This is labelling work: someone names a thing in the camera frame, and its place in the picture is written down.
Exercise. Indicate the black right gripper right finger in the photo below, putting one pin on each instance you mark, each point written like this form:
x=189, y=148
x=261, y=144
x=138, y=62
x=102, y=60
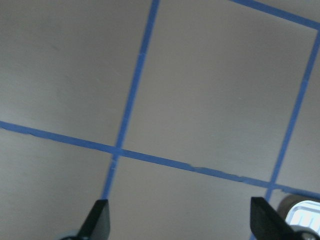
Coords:
x=266, y=224

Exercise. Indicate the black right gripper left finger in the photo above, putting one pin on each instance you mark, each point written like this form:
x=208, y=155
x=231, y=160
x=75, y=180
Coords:
x=97, y=224

